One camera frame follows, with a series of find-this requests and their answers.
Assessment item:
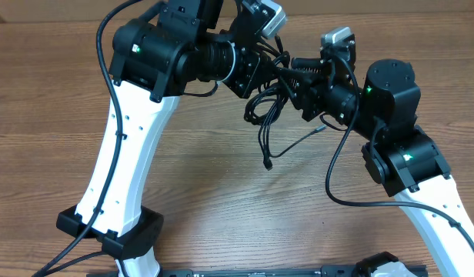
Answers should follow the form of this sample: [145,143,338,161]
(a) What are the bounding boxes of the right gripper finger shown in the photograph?
[275,67,318,111]
[291,57,332,74]

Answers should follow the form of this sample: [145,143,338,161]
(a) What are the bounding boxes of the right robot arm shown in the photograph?
[278,56,474,276]

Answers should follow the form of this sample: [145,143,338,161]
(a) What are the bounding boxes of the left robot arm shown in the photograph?
[56,0,286,276]

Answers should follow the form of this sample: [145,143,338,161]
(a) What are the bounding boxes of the black USB cable bundle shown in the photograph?
[242,34,328,172]

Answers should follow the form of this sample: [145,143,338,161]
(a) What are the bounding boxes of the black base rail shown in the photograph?
[86,251,429,277]

